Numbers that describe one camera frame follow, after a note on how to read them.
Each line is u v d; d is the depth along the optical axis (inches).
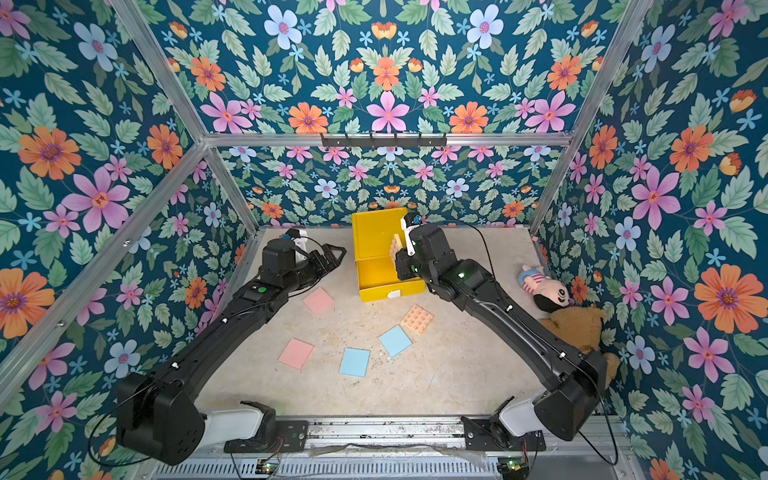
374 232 35.6
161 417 15.5
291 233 28.8
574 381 15.4
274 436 27.8
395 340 35.8
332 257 28.2
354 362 34.0
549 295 34.9
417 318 36.9
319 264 27.7
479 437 28.8
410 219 24.7
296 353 35.4
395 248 29.9
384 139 36.7
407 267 25.2
